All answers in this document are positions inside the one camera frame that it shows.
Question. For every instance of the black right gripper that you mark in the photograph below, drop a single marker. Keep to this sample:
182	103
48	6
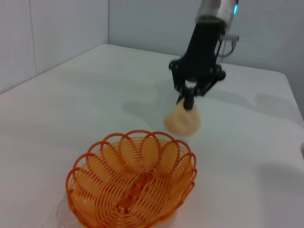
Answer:
204	57

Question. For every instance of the beige round bread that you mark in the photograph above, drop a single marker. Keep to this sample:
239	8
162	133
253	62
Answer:
183	121

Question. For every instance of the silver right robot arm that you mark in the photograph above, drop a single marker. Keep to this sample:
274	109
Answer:
225	9

